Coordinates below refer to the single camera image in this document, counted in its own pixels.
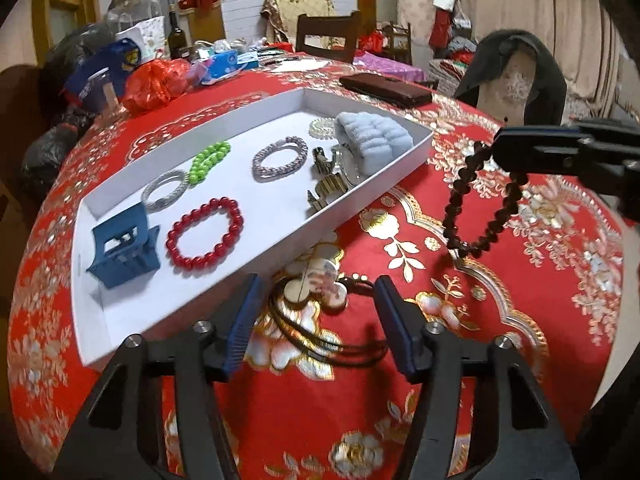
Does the floral cushioned chair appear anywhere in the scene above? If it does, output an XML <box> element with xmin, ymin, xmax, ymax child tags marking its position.
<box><xmin>477</xmin><ymin>42</ymin><xmax>543</xmax><ymax>126</ymax></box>

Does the black cord shell necklace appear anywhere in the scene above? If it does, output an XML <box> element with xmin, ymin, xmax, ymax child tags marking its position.
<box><xmin>267</xmin><ymin>245</ymin><xmax>396</xmax><ymax>366</ymax></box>

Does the beige curtain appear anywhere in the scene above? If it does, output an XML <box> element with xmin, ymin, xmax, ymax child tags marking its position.
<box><xmin>440</xmin><ymin>0</ymin><xmax>640</xmax><ymax>126</ymax></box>

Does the black plastic bag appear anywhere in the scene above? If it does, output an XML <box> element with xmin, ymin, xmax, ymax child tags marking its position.
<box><xmin>20</xmin><ymin>22</ymin><xmax>121</xmax><ymax>201</ymax></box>

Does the blue cloth bag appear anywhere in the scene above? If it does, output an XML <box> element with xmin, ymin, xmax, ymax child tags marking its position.
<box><xmin>60</xmin><ymin>40</ymin><xmax>143</xmax><ymax>111</ymax></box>

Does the blue plastic packet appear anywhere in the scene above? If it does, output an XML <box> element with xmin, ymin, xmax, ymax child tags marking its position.
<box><xmin>197</xmin><ymin>50</ymin><xmax>261</xmax><ymax>86</ymax></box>

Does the green bead bracelet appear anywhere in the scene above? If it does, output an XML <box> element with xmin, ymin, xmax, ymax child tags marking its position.
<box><xmin>189</xmin><ymin>141</ymin><xmax>232</xmax><ymax>186</ymax></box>

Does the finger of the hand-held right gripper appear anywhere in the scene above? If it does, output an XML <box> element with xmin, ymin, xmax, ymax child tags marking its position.
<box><xmin>492</xmin><ymin>126</ymin><xmax>583</xmax><ymax>171</ymax></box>

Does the dark brown bead bracelet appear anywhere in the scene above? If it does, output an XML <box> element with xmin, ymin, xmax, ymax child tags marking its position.
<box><xmin>442</xmin><ymin>141</ymin><xmax>526</xmax><ymax>258</ymax></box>

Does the red plastic bag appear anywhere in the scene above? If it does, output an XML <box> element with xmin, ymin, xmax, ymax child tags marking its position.
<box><xmin>122</xmin><ymin>57</ymin><xmax>193</xmax><ymax>113</ymax></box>

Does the purple cloth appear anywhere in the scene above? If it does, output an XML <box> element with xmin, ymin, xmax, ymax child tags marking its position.
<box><xmin>352</xmin><ymin>52</ymin><xmax>426</xmax><ymax>83</ymax></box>

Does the dark wine bottle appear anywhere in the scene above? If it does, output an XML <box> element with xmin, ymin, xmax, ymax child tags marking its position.
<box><xmin>167</xmin><ymin>5</ymin><xmax>190</xmax><ymax>61</ymax></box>

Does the light blue fluffy scrunchie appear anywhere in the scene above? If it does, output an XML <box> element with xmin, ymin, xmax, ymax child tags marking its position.
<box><xmin>334</xmin><ymin>111</ymin><xmax>416</xmax><ymax>175</ymax></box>

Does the white paper sheet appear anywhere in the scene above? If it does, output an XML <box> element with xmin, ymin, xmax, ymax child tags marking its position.
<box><xmin>277</xmin><ymin>57</ymin><xmax>333</xmax><ymax>73</ymax></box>

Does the clear glass jar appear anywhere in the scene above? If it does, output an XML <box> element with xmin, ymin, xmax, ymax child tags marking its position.
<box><xmin>87</xmin><ymin>67</ymin><xmax>121</xmax><ymax>116</ymax></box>

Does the dark brown wallet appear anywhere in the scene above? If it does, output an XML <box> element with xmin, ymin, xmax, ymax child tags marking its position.
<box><xmin>339</xmin><ymin>72</ymin><xmax>433</xmax><ymax>108</ymax></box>

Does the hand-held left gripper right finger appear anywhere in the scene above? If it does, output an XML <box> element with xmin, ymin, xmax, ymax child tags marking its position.
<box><xmin>374</xmin><ymin>275</ymin><xmax>581</xmax><ymax>480</ymax></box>

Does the white floral gift bag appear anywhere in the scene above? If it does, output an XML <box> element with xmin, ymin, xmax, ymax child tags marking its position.
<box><xmin>117</xmin><ymin>16</ymin><xmax>166</xmax><ymax>58</ymax></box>

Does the floral furniture cover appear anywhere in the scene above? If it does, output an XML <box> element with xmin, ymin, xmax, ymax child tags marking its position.
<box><xmin>260</xmin><ymin>0</ymin><xmax>336</xmax><ymax>53</ymax></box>

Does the red bead bracelet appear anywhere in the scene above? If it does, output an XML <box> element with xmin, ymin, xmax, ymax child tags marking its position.
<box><xmin>165</xmin><ymin>197</ymin><xmax>244</xmax><ymax>269</ymax></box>

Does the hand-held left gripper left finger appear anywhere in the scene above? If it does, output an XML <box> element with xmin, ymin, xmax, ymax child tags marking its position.
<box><xmin>52</xmin><ymin>274</ymin><xmax>265</xmax><ymax>480</ymax></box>

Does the dark wooden chair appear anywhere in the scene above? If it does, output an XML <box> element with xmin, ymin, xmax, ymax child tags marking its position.
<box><xmin>295</xmin><ymin>10</ymin><xmax>362</xmax><ymax>63</ymax></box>

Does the pinkish silver chain bracelet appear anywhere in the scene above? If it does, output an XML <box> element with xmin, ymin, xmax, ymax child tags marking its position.
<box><xmin>251</xmin><ymin>135</ymin><xmax>308</xmax><ymax>182</ymax></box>

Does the silver braided bracelet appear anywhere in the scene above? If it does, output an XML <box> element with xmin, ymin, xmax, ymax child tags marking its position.
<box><xmin>141</xmin><ymin>170</ymin><xmax>193</xmax><ymax>212</ymax></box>

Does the blue hair claw clip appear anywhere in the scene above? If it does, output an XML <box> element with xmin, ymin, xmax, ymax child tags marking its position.
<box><xmin>86</xmin><ymin>205</ymin><xmax>162</xmax><ymax>289</ymax></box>

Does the pearl bracelet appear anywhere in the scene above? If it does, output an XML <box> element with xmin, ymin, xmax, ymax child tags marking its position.
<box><xmin>307</xmin><ymin>116</ymin><xmax>343</xmax><ymax>141</ymax></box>

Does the dark grey garment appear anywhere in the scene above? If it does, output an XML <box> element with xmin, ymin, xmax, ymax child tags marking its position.
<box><xmin>452</xmin><ymin>30</ymin><xmax>568</xmax><ymax>126</ymax></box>

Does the gold wrist watch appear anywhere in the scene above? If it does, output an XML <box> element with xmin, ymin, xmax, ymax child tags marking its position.
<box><xmin>306</xmin><ymin>145</ymin><xmax>368</xmax><ymax>216</ymax></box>

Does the white cardboard tray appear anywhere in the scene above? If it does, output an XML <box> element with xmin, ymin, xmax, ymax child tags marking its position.
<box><xmin>70</xmin><ymin>86</ymin><xmax>435</xmax><ymax>367</ymax></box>

